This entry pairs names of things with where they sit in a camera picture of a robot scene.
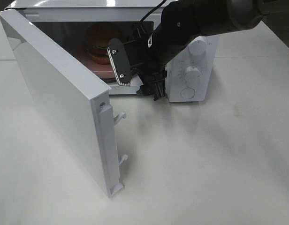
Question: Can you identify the white round door button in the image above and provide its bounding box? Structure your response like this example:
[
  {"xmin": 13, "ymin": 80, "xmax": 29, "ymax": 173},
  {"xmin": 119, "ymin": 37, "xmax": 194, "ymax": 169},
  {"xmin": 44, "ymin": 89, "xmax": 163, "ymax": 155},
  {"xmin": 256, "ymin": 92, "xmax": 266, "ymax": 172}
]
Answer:
[{"xmin": 181, "ymin": 88, "xmax": 195, "ymax": 99}]

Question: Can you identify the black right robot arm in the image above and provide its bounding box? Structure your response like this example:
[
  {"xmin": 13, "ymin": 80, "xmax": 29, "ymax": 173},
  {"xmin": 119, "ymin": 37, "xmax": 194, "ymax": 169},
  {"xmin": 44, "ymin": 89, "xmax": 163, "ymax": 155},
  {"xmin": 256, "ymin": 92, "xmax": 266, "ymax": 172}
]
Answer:
[{"xmin": 127, "ymin": 0, "xmax": 263, "ymax": 100}]

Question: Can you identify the white round knob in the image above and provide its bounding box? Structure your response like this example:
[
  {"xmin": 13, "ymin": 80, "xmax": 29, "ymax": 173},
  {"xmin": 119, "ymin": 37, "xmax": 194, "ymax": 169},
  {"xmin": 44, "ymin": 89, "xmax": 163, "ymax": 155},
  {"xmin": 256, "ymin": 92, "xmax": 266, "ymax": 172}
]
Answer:
[
  {"xmin": 184, "ymin": 66, "xmax": 202, "ymax": 83},
  {"xmin": 188, "ymin": 36, "xmax": 207, "ymax": 56}
]

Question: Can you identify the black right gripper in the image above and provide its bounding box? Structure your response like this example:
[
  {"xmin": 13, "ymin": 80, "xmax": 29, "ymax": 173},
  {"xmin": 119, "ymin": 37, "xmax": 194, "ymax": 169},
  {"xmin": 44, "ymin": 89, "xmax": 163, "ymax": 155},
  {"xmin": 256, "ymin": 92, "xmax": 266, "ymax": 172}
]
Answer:
[{"xmin": 124, "ymin": 22, "xmax": 198, "ymax": 101}]

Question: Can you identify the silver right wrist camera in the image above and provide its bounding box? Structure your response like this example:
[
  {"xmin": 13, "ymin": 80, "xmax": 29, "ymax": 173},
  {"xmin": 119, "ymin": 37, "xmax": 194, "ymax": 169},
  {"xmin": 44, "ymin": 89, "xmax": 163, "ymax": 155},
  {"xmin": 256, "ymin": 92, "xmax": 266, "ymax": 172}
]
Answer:
[{"xmin": 107, "ymin": 38, "xmax": 132, "ymax": 86}]

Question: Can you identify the white microwave oven body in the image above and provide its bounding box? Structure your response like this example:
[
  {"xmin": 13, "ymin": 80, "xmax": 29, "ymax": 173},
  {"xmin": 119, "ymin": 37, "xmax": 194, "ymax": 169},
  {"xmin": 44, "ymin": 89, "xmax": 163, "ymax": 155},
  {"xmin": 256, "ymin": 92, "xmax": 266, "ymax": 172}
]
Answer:
[{"xmin": 0, "ymin": 0, "xmax": 219, "ymax": 102}]

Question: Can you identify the pink round plate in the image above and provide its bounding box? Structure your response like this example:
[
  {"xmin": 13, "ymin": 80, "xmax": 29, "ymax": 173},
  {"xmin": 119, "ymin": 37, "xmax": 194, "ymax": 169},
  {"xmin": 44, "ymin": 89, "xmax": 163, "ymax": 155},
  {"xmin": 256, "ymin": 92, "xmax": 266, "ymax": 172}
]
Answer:
[{"xmin": 71, "ymin": 46, "xmax": 115, "ymax": 83}]

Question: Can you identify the burger with cheese and lettuce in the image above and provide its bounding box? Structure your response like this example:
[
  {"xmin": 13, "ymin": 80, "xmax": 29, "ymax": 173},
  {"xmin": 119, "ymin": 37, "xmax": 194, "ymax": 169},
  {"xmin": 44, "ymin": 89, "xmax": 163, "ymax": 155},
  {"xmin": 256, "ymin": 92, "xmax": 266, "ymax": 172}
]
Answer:
[{"xmin": 84, "ymin": 22, "xmax": 124, "ymax": 65}]

